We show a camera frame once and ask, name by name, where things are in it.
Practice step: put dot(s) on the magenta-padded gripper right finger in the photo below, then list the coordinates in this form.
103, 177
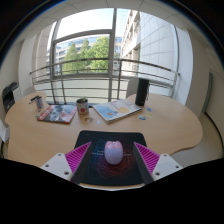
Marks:
165, 165

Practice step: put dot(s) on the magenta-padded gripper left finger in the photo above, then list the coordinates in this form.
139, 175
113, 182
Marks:
58, 165

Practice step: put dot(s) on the lilac and pink computer mouse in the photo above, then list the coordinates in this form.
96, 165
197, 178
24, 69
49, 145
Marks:
113, 152

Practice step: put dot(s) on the black printed mouse pad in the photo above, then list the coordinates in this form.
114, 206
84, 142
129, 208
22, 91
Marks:
100, 173

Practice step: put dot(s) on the red magazine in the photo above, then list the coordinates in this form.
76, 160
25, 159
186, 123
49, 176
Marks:
56, 114

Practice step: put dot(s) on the round yellow sticker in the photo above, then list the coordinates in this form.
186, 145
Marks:
149, 115

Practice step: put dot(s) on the round blue and white sticker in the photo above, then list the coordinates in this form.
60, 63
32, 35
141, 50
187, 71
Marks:
142, 117

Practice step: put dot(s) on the bunch of keys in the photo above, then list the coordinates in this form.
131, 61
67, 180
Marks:
88, 119

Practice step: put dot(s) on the small round blue sticker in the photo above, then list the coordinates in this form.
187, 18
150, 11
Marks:
149, 109

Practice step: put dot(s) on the white can with plant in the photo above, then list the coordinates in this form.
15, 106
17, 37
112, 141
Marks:
82, 107

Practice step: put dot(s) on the light blue magazine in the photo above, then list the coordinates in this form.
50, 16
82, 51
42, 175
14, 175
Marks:
116, 110

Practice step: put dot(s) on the black cylindrical speaker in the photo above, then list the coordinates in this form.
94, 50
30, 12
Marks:
142, 91

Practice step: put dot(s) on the black printer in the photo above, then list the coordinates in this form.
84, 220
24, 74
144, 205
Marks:
9, 96

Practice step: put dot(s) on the grey metal balcony railing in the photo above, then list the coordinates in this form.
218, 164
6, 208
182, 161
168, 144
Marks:
86, 60

